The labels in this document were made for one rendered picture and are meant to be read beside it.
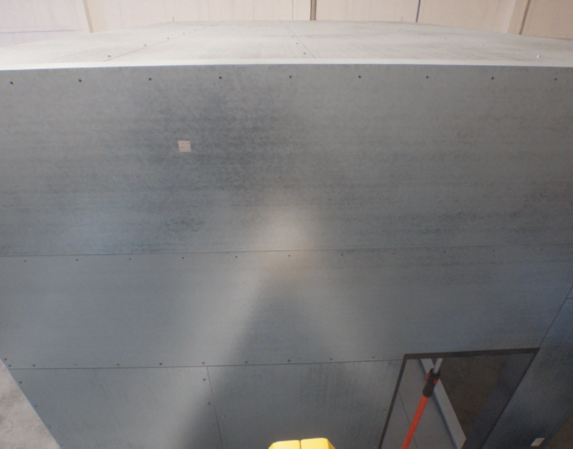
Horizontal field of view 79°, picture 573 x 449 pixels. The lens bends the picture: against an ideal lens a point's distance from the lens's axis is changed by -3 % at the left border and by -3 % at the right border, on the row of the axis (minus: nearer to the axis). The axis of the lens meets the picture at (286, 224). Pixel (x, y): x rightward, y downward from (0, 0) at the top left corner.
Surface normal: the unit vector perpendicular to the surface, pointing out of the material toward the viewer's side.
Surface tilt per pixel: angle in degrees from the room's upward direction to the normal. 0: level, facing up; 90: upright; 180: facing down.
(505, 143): 90
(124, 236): 90
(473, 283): 90
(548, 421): 90
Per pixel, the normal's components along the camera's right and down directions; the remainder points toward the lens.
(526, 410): 0.04, 0.52
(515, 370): -1.00, 0.02
